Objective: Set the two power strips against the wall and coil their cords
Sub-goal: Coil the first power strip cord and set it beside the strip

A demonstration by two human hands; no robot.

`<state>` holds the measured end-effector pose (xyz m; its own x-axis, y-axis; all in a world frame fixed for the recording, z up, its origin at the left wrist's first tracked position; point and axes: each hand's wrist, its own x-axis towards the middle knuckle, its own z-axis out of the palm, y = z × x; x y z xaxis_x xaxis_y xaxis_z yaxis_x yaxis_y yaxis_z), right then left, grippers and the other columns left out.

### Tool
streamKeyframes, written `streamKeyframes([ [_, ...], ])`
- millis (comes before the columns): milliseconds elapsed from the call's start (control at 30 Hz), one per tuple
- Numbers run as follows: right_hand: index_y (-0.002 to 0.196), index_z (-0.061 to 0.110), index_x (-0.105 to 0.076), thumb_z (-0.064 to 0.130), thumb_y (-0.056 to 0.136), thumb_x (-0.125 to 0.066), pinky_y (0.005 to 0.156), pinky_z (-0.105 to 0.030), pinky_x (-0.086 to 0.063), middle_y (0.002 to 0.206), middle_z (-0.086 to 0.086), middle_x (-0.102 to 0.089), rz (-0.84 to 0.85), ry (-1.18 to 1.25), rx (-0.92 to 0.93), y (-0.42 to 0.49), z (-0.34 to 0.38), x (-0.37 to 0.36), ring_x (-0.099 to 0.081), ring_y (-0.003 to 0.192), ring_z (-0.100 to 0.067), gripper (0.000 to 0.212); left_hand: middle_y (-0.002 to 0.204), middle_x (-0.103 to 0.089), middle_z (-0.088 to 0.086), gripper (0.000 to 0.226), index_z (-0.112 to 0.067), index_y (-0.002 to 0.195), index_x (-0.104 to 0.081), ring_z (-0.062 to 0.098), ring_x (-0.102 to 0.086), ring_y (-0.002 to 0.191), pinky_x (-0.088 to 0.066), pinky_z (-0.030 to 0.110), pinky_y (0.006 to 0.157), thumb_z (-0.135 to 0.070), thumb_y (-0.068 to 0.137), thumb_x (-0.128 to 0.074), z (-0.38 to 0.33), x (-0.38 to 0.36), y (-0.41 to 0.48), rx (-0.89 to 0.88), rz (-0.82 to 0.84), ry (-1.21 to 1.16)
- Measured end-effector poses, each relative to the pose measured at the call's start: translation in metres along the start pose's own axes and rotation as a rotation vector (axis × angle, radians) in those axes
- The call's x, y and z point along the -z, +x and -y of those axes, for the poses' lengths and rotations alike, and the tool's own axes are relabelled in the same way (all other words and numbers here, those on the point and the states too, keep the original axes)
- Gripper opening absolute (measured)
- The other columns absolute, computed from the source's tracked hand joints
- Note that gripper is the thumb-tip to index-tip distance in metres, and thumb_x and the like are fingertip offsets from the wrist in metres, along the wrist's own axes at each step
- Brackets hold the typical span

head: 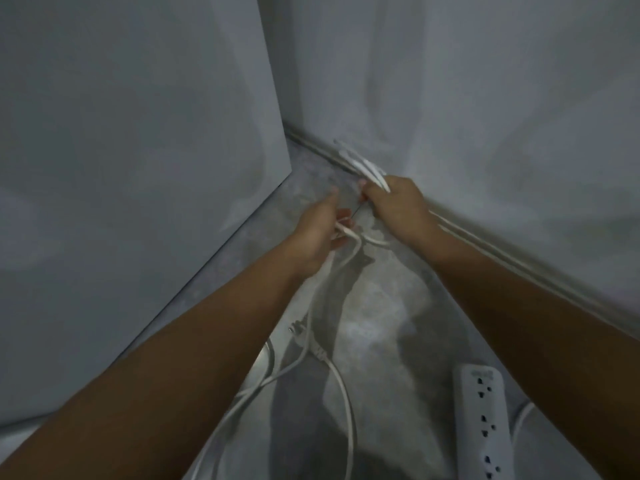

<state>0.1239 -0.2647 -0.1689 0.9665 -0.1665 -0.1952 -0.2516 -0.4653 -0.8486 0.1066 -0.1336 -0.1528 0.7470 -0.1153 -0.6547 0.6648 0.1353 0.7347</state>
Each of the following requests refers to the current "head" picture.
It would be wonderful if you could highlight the person's right hand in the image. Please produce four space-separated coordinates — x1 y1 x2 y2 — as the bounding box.
357 175 442 243

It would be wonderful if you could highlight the person's left hand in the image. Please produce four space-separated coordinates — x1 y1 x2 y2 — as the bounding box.
286 187 358 282

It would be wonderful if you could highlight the white power cable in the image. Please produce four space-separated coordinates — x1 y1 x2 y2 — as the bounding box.
187 140 393 480

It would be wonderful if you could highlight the person's left forearm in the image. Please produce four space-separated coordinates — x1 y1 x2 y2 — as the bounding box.
0 247 313 480

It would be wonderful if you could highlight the person's right forearm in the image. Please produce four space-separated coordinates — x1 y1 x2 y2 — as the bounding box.
411 224 640 480

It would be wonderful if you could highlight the white power plug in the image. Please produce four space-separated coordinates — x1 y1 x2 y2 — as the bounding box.
289 320 328 360

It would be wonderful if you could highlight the grey cabinet panel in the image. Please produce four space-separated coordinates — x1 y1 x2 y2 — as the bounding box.
0 0 294 428

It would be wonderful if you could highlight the white power strip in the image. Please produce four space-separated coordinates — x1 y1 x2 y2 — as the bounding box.
452 365 536 480

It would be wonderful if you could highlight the white wall cable conduit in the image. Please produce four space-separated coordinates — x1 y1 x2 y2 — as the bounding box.
284 126 640 341

